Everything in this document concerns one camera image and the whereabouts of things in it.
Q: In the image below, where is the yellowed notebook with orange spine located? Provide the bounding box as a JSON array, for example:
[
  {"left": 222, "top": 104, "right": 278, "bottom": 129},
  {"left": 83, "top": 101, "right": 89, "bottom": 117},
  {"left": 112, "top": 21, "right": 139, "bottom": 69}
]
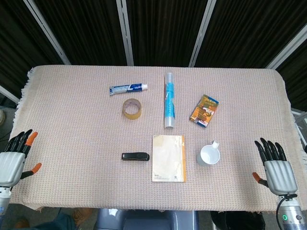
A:
[{"left": 151, "top": 135, "right": 187, "bottom": 184}]

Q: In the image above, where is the brown packing tape roll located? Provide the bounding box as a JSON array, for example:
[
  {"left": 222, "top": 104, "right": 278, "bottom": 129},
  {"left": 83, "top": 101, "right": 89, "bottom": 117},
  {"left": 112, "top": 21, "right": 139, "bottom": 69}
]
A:
[{"left": 122, "top": 98, "right": 142, "bottom": 119}]

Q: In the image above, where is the white metal frame post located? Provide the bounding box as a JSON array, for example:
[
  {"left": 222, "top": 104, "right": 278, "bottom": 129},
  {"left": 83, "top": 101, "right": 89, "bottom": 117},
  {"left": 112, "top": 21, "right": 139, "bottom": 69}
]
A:
[
  {"left": 23, "top": 0, "right": 71, "bottom": 66},
  {"left": 188, "top": 0, "right": 217, "bottom": 68},
  {"left": 116, "top": 0, "right": 134, "bottom": 66},
  {"left": 265, "top": 23, "right": 307, "bottom": 70}
]

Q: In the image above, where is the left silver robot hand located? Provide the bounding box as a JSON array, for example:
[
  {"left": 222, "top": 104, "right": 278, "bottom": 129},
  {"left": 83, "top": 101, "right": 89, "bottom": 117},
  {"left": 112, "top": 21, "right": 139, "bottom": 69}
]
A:
[{"left": 0, "top": 129, "right": 43, "bottom": 188}]

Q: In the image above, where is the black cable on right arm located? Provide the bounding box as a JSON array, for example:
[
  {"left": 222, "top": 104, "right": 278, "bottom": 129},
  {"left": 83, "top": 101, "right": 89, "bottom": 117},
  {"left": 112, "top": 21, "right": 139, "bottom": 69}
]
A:
[{"left": 275, "top": 194, "right": 297, "bottom": 225}]

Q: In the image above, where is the blue white toothpaste tube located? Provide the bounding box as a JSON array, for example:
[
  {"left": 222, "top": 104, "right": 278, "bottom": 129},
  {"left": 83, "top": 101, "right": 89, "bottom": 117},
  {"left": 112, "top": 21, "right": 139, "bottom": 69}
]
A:
[{"left": 109, "top": 82, "right": 149, "bottom": 96}]

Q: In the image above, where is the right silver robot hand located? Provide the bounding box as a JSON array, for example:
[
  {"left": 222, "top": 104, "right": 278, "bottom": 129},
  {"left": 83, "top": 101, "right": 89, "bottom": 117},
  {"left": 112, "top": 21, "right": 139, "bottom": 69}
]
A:
[{"left": 252, "top": 137, "right": 298, "bottom": 195}]

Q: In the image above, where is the black stapler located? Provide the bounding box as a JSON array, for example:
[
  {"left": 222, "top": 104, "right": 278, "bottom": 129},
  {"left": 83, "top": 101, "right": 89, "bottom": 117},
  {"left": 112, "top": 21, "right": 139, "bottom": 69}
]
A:
[{"left": 121, "top": 152, "right": 151, "bottom": 161}]

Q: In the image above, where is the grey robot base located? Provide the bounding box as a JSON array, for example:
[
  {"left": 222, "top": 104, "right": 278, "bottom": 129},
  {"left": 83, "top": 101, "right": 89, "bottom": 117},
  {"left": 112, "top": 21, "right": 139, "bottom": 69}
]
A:
[{"left": 94, "top": 207, "right": 200, "bottom": 230}]

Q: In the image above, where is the orange snack packet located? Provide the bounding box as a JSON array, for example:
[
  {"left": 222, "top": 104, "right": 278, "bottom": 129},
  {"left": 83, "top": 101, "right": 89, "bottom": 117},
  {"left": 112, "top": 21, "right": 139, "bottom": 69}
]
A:
[{"left": 189, "top": 94, "right": 220, "bottom": 128}]

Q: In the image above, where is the white plastic measuring cup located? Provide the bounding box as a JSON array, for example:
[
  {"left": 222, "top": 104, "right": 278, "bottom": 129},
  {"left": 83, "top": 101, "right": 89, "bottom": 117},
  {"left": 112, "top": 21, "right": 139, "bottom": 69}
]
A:
[{"left": 196, "top": 140, "right": 221, "bottom": 167}]

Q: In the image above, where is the beige woven tablecloth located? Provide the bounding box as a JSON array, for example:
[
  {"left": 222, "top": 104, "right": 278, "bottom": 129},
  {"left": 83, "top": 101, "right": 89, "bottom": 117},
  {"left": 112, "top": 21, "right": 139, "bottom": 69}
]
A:
[{"left": 4, "top": 65, "right": 307, "bottom": 213}]

